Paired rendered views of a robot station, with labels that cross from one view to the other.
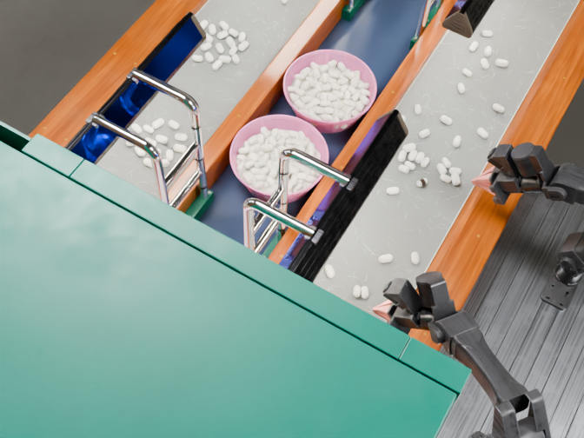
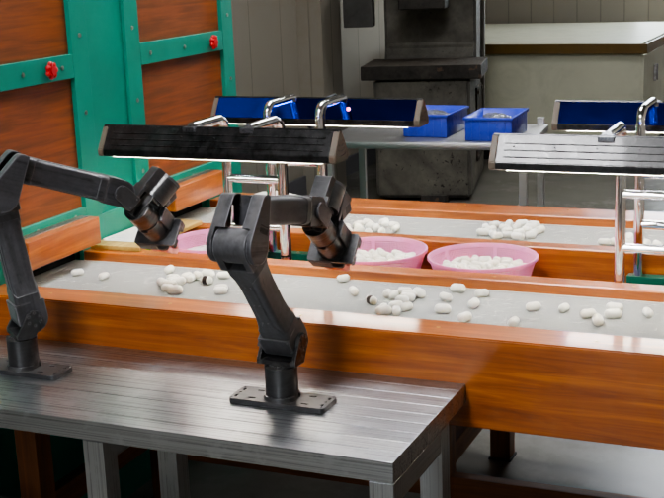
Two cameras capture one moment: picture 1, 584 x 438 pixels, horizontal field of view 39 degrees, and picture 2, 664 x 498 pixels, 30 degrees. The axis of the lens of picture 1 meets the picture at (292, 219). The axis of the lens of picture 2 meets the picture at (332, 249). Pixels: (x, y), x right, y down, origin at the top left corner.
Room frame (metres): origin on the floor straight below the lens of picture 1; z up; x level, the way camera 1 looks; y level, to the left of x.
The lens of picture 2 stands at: (0.96, -2.95, 1.51)
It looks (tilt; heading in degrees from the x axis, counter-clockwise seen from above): 14 degrees down; 87
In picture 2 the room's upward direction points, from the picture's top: 2 degrees counter-clockwise
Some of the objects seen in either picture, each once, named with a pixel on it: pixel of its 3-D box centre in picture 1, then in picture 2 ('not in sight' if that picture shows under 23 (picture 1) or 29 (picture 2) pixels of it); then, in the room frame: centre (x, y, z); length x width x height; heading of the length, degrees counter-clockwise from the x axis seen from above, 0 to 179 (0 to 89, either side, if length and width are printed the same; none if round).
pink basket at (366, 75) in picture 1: (328, 95); (482, 274); (1.50, -0.08, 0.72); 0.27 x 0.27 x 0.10
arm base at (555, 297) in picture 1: (571, 268); (282, 381); (0.99, -0.73, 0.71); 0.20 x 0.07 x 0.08; 152
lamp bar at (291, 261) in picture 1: (329, 217); (218, 141); (0.88, -0.08, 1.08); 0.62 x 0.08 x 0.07; 153
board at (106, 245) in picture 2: not in sight; (148, 233); (0.67, 0.35, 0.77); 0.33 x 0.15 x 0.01; 63
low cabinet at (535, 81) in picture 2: not in sight; (553, 86); (3.29, 6.43, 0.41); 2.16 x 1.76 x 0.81; 62
